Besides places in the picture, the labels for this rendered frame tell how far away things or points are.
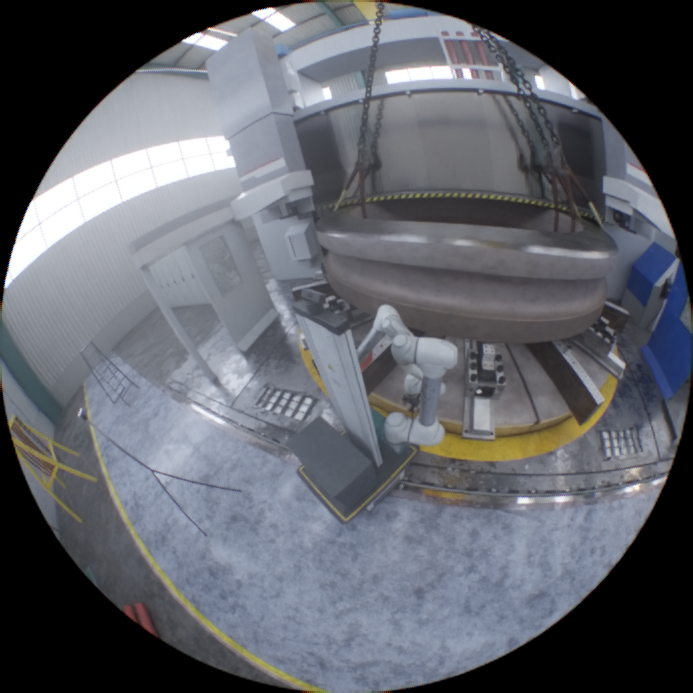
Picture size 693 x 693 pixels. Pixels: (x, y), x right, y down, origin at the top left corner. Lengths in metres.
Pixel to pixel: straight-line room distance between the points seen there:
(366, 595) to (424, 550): 0.64
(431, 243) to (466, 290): 0.54
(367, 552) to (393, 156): 5.80
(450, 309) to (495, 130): 3.96
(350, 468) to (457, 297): 1.62
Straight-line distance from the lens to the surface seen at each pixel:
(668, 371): 5.40
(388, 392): 2.44
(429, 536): 2.26
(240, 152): 4.84
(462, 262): 1.85
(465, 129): 5.06
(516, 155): 5.20
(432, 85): 5.14
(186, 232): 3.92
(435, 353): 1.04
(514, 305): 2.22
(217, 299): 4.25
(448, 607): 2.38
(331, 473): 1.53
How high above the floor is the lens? 2.24
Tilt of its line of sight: 39 degrees down
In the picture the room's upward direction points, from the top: 16 degrees counter-clockwise
